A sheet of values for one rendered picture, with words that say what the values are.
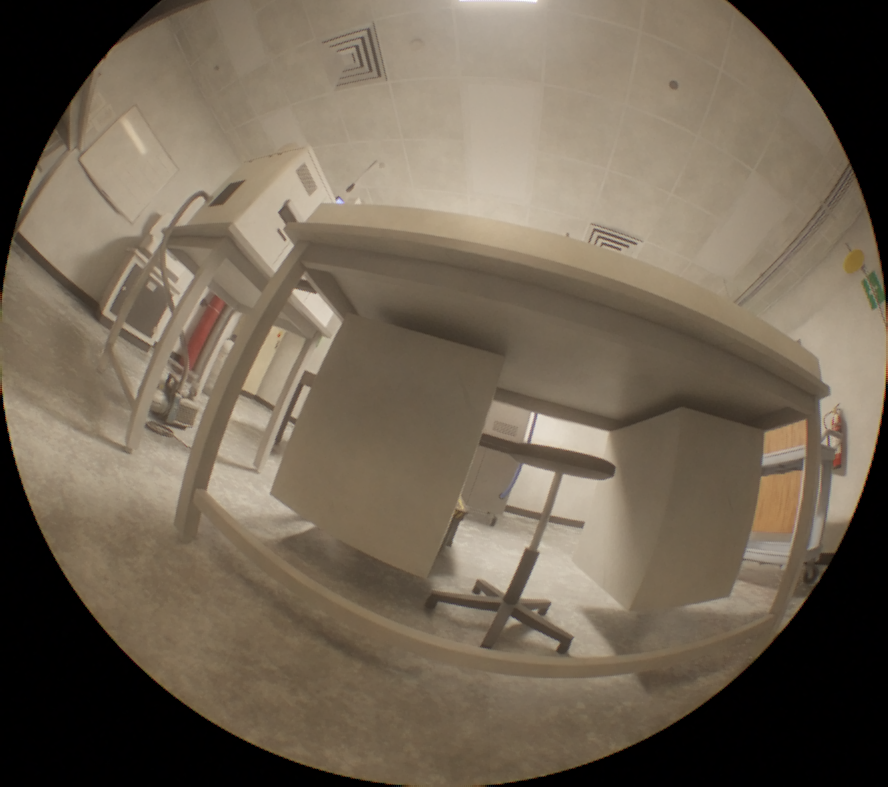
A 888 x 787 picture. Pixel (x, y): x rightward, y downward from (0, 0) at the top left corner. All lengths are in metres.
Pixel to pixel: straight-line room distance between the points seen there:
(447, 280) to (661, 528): 0.86
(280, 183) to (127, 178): 3.04
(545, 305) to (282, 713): 0.86
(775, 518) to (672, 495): 2.81
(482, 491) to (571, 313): 2.15
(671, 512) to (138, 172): 4.77
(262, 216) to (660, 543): 1.74
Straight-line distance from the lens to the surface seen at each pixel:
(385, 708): 0.65
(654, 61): 2.36
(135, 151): 4.17
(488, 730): 0.69
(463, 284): 0.55
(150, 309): 3.53
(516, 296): 0.54
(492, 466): 2.53
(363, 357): 0.81
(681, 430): 0.93
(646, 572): 0.93
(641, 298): 0.58
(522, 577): 0.96
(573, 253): 0.60
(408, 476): 0.71
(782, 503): 3.61
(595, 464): 0.79
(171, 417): 1.69
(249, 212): 1.21
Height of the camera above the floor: 0.52
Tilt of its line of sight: 21 degrees up
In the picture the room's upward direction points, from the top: 21 degrees clockwise
